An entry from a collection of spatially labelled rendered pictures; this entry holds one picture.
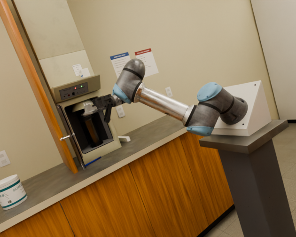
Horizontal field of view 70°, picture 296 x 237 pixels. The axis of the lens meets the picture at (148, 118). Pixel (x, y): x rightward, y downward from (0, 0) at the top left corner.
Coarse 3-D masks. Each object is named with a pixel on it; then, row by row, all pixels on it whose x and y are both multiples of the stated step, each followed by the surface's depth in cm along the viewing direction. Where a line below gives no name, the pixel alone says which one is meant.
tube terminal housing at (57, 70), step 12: (48, 60) 142; (60, 60) 146; (72, 60) 149; (84, 60) 153; (48, 72) 142; (60, 72) 145; (72, 72) 149; (48, 84) 142; (84, 96) 153; (96, 96) 159; (72, 144) 154; (108, 144) 161; (120, 144) 165; (84, 156) 152; (96, 156) 156
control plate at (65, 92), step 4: (80, 84) 143; (84, 84) 145; (68, 88) 139; (72, 88) 141; (76, 88) 143; (80, 88) 145; (84, 88) 147; (60, 92) 137; (64, 92) 139; (68, 92) 141; (72, 92) 143; (76, 92) 145; (80, 92) 147; (84, 92) 149; (68, 96) 143; (72, 96) 146
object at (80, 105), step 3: (87, 99) 158; (81, 102) 155; (84, 102) 155; (87, 102) 157; (90, 102) 159; (72, 105) 159; (75, 105) 155; (78, 105) 154; (81, 105) 154; (84, 105) 154; (72, 108) 158; (75, 108) 155; (78, 108) 154; (81, 108) 154; (72, 111) 158
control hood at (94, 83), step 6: (84, 78) 142; (90, 78) 144; (96, 78) 148; (60, 84) 135; (66, 84) 136; (72, 84) 139; (78, 84) 142; (90, 84) 148; (96, 84) 151; (54, 90) 134; (90, 90) 152; (54, 96) 141; (60, 96) 140
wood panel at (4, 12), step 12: (0, 0) 122; (0, 12) 147; (12, 24) 125; (12, 36) 141; (24, 48) 127; (24, 60) 132; (36, 72) 130; (36, 84) 130; (36, 96) 161; (48, 108) 133; (48, 120) 150; (60, 132) 136; (60, 144) 143; (72, 168) 139
